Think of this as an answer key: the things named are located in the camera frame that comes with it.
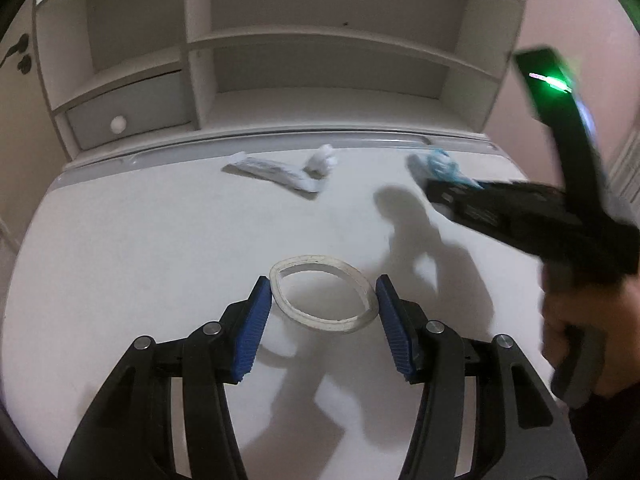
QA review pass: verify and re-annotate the blue and white wrapper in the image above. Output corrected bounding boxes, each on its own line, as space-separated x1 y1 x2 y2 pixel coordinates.
406 146 483 191

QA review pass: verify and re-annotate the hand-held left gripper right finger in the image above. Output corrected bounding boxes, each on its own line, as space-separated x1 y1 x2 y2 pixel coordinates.
374 274 587 480

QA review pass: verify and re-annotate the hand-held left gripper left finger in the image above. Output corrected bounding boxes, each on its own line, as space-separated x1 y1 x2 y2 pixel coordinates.
57 275 274 480

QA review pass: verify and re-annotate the white shelf unit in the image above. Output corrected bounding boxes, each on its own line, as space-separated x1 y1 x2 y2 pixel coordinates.
32 0 529 167

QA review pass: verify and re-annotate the black wall sticker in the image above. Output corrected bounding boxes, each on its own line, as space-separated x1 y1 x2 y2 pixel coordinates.
0 33 32 75

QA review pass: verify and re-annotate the grey drawer with white knob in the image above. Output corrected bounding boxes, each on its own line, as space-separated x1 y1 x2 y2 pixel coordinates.
65 71 195 152

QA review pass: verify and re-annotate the person's right hand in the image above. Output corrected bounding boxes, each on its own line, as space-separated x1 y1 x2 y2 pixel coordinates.
542 269 640 401

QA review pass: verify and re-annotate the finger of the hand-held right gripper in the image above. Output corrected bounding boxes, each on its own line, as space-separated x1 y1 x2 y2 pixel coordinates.
424 178 502 232

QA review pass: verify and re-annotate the crumpled white tissue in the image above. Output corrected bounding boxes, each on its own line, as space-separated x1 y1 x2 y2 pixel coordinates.
304 144 342 179

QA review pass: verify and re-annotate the white plastic ring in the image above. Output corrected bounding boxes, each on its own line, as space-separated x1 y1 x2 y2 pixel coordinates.
269 254 379 335

